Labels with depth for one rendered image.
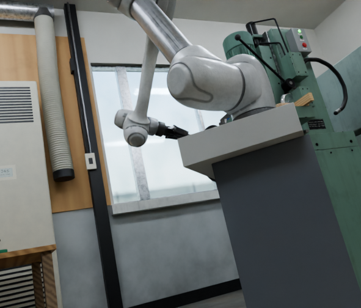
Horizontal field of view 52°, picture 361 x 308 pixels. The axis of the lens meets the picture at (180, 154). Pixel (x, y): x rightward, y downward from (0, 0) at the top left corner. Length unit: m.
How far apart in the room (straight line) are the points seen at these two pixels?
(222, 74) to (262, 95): 0.18
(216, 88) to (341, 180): 1.07
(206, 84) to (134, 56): 2.55
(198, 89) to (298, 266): 0.56
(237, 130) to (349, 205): 1.03
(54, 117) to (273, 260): 2.21
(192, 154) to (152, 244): 1.98
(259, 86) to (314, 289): 0.63
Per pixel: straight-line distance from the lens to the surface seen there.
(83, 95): 3.19
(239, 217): 1.11
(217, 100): 1.14
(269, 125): 1.07
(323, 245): 1.08
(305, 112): 1.83
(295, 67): 2.17
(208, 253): 3.21
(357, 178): 2.08
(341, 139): 2.11
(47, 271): 1.84
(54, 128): 2.92
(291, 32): 2.36
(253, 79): 1.24
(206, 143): 1.10
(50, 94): 3.05
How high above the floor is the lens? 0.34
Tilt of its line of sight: 16 degrees up
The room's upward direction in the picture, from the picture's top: 13 degrees counter-clockwise
